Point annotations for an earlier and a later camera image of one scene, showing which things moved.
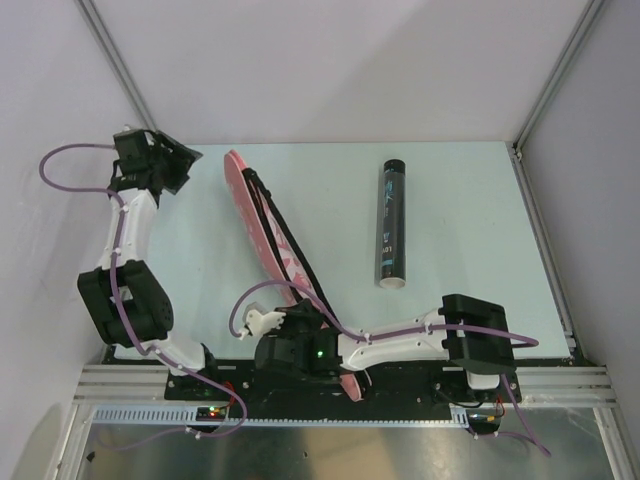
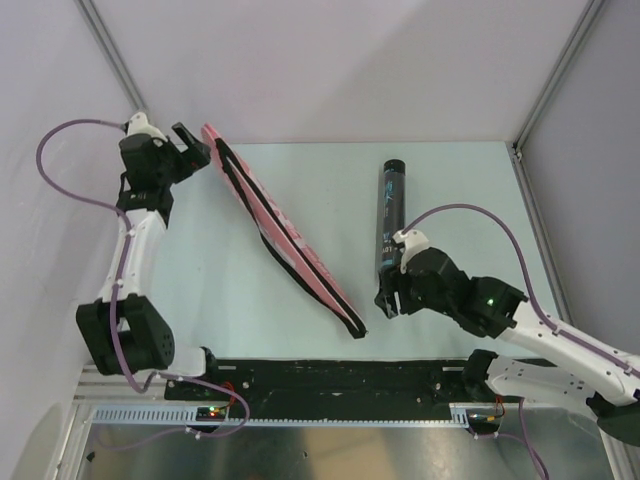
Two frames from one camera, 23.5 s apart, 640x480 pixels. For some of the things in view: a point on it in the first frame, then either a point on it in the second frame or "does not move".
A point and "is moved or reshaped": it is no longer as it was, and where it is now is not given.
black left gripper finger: [178, 160] -> [199, 153]
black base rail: [380, 393] does not move
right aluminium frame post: [514, 147] does not move
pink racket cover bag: [282, 250] is moved or reshaped
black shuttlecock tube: [392, 263] does not move
